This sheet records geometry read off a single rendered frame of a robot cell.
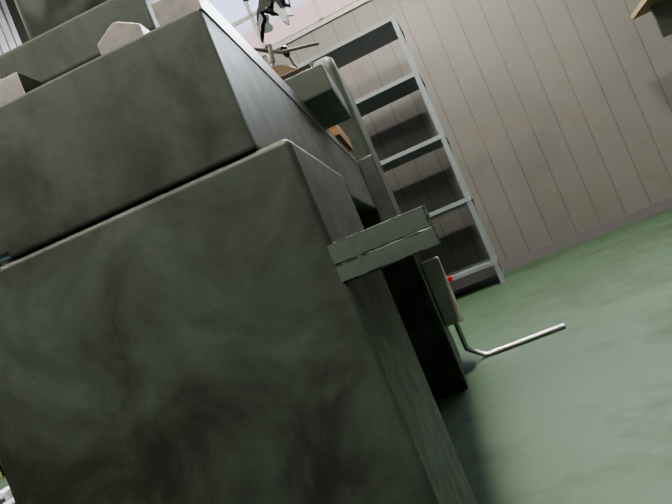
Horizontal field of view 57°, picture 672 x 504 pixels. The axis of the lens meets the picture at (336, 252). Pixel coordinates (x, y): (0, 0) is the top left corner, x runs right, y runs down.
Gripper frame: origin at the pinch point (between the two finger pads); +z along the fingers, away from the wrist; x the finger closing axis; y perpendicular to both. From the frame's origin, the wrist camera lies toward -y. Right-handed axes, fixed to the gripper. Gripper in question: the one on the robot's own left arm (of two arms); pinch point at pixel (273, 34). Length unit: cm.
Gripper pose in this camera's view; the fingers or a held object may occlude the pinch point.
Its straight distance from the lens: 220.2
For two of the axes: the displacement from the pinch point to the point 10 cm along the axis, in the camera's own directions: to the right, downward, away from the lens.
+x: -6.6, 1.4, 7.3
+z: 2.1, 9.8, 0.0
